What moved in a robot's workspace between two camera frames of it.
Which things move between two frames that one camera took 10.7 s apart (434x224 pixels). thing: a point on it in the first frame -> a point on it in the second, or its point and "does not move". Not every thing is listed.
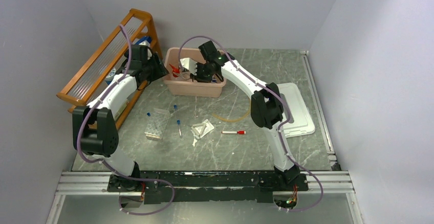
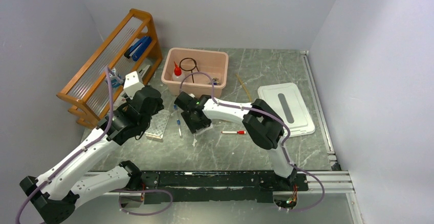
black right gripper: x=198 y=78 -> x=192 y=127
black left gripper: x=160 y=70 -> x=159 y=106
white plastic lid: x=301 y=122 does not move
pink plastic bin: x=187 y=87 does not move
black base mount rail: x=206 y=186 does not move
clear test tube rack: x=156 y=125 does not move
